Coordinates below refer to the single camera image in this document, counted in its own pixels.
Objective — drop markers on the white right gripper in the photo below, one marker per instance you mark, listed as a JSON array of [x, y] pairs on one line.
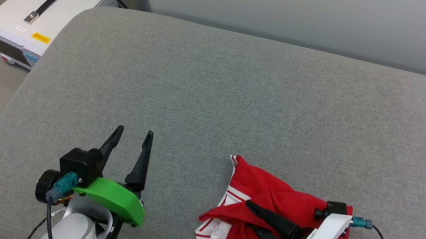
[[325, 234]]

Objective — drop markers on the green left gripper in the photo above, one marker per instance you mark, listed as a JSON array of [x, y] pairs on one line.
[[113, 200]]

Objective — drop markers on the red and white shirt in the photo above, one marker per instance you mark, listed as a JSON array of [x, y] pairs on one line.
[[268, 196]]

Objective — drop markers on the black cylindrical left gripper motor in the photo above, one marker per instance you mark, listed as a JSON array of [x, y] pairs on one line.
[[44, 185]]

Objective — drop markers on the white power supply box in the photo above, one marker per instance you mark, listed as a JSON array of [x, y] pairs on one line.
[[30, 13]]

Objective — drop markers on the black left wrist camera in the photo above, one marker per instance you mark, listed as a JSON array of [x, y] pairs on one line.
[[79, 165]]

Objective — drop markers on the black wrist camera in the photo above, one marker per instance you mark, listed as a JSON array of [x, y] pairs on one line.
[[79, 165], [332, 209]]

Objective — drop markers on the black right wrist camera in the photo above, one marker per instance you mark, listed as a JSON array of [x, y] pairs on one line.
[[332, 209]]

